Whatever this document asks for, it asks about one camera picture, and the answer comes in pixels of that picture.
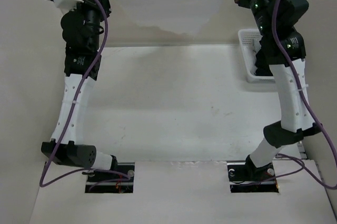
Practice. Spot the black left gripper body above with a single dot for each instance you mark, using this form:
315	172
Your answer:
89	9

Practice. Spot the white tank top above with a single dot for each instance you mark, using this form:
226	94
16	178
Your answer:
177	16

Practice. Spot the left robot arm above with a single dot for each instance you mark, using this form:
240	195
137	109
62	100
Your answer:
81	30

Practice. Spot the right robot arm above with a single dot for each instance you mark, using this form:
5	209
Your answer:
283	52

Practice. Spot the black tank top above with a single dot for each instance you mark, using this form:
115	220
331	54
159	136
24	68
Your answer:
262	68

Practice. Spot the white plastic laundry basket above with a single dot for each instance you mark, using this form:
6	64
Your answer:
247	40

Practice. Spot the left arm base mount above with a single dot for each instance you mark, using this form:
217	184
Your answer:
104	183

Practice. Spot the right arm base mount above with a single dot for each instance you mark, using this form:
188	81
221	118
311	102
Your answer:
242	180

